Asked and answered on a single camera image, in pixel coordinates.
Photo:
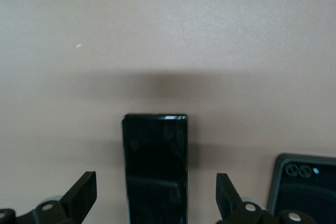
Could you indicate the long black slab phone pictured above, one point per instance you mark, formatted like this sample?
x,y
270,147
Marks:
x,y
155,169

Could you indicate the black flip phone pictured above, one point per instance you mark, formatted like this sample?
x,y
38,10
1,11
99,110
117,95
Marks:
x,y
309,197

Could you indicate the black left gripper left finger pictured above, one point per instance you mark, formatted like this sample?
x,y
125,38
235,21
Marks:
x,y
76,195

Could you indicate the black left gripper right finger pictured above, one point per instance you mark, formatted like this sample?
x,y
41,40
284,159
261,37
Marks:
x,y
225,195

